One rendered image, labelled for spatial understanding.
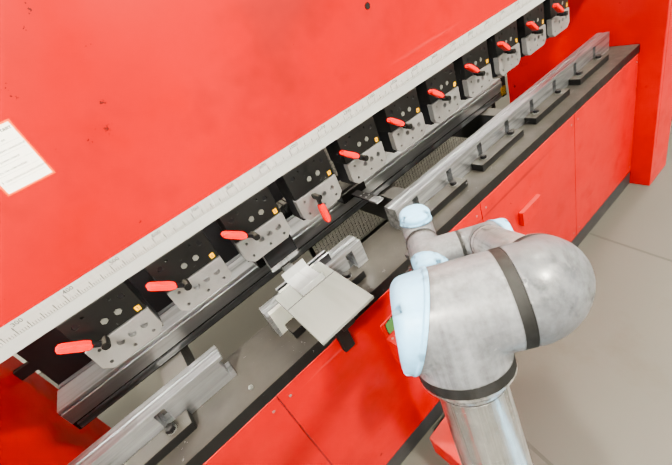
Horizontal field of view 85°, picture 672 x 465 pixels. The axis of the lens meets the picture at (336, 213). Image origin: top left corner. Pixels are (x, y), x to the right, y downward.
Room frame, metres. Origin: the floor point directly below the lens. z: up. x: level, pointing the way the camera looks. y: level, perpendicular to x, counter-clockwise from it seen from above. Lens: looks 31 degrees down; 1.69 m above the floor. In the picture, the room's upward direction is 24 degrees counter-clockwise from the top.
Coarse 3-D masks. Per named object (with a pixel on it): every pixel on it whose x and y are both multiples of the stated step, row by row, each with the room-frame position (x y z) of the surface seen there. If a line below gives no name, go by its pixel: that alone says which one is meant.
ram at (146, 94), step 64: (0, 0) 0.79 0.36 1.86; (64, 0) 0.83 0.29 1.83; (128, 0) 0.87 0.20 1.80; (192, 0) 0.92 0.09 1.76; (256, 0) 0.98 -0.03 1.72; (320, 0) 1.06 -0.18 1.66; (384, 0) 1.15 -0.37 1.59; (448, 0) 1.26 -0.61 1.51; (512, 0) 1.42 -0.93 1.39; (0, 64) 0.77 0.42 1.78; (64, 64) 0.80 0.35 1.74; (128, 64) 0.85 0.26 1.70; (192, 64) 0.90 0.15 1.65; (256, 64) 0.95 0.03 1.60; (320, 64) 1.03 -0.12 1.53; (384, 64) 1.12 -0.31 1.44; (448, 64) 1.24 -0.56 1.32; (64, 128) 0.77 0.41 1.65; (128, 128) 0.82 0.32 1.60; (192, 128) 0.86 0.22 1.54; (256, 128) 0.92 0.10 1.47; (0, 192) 0.71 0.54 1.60; (64, 192) 0.74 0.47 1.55; (128, 192) 0.78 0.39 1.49; (192, 192) 0.83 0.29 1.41; (256, 192) 0.89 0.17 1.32; (0, 256) 0.68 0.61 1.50; (64, 256) 0.71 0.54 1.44; (0, 320) 0.64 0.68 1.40; (64, 320) 0.67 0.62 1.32
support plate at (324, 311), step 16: (320, 272) 0.88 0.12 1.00; (336, 272) 0.85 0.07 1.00; (288, 288) 0.88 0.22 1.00; (320, 288) 0.82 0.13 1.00; (336, 288) 0.79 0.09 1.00; (352, 288) 0.76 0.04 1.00; (288, 304) 0.81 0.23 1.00; (304, 304) 0.78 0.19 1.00; (320, 304) 0.75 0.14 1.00; (336, 304) 0.73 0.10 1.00; (352, 304) 0.70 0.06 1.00; (304, 320) 0.72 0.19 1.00; (320, 320) 0.70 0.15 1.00; (336, 320) 0.68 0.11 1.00; (320, 336) 0.65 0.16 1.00
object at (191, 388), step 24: (216, 360) 0.75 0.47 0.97; (168, 384) 0.74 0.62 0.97; (192, 384) 0.72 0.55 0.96; (216, 384) 0.74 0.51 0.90; (144, 408) 0.70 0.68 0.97; (168, 408) 0.68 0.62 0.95; (192, 408) 0.70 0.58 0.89; (120, 432) 0.65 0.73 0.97; (144, 432) 0.65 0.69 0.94; (96, 456) 0.62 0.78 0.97; (120, 456) 0.62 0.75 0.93
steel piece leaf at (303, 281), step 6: (300, 270) 0.93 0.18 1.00; (306, 270) 0.92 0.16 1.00; (312, 270) 0.91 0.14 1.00; (294, 276) 0.92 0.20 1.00; (300, 276) 0.90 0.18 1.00; (306, 276) 0.89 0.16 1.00; (312, 276) 0.88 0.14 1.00; (318, 276) 0.85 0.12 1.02; (288, 282) 0.90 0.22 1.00; (294, 282) 0.89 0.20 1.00; (300, 282) 0.88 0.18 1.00; (306, 282) 0.86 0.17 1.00; (312, 282) 0.84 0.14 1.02; (318, 282) 0.84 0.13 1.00; (294, 288) 0.86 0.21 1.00; (300, 288) 0.85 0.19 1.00; (306, 288) 0.82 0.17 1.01
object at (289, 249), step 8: (288, 240) 0.92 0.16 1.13; (280, 248) 0.91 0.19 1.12; (288, 248) 0.92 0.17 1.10; (296, 248) 0.93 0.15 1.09; (264, 256) 0.89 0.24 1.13; (272, 256) 0.90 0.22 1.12; (280, 256) 0.91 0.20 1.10; (288, 256) 0.92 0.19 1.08; (272, 264) 0.89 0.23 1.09; (280, 264) 0.91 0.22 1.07
